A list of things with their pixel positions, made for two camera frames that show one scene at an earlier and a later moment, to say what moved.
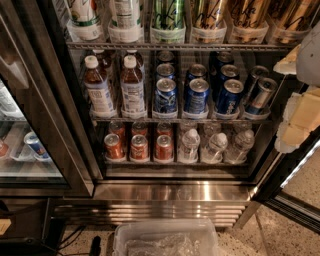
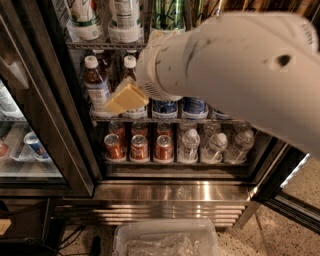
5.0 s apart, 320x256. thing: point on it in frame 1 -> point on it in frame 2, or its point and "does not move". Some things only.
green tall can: (168, 22) does not move
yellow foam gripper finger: (301, 116) -> (126, 97)
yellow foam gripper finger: (288, 64) -> (156, 38)
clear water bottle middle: (213, 153) does not move
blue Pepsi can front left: (165, 98) does not move
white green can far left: (85, 24) does not move
